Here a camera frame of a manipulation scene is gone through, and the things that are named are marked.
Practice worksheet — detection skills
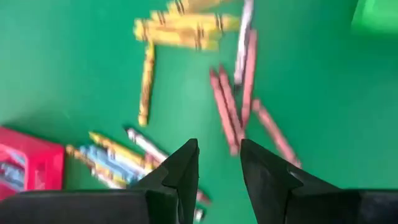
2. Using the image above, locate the yellow crayon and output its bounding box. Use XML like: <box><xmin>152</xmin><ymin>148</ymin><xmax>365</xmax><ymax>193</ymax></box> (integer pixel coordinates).
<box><xmin>65</xmin><ymin>144</ymin><xmax>128</xmax><ymax>189</ymax></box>
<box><xmin>149</xmin><ymin>11</ymin><xmax>242</xmax><ymax>32</ymax></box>
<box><xmin>137</xmin><ymin>40</ymin><xmax>156</xmax><ymax>128</ymax></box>
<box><xmin>132</xmin><ymin>18</ymin><xmax>220</xmax><ymax>51</ymax></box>
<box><xmin>88</xmin><ymin>131</ymin><xmax>156</xmax><ymax>170</ymax></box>

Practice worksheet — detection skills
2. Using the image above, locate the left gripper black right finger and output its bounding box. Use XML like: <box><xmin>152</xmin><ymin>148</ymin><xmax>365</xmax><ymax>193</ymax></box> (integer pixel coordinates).
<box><xmin>239</xmin><ymin>138</ymin><xmax>358</xmax><ymax>224</ymax></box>

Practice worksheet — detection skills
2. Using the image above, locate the green table mat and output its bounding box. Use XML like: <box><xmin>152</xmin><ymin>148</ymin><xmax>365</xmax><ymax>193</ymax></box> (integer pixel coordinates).
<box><xmin>0</xmin><ymin>0</ymin><xmax>398</xmax><ymax>224</ymax></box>

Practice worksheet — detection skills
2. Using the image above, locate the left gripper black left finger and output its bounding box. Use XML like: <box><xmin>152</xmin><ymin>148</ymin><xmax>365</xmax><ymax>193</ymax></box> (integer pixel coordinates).
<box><xmin>130</xmin><ymin>138</ymin><xmax>200</xmax><ymax>224</ymax></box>

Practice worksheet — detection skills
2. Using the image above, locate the green plastic basket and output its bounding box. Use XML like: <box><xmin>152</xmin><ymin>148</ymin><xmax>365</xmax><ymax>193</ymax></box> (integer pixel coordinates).
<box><xmin>350</xmin><ymin>0</ymin><xmax>398</xmax><ymax>35</ymax></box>

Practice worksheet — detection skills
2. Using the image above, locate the red plastic basket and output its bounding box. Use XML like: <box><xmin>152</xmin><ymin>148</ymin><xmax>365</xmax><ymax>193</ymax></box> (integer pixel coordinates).
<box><xmin>0</xmin><ymin>126</ymin><xmax>66</xmax><ymax>200</ymax></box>

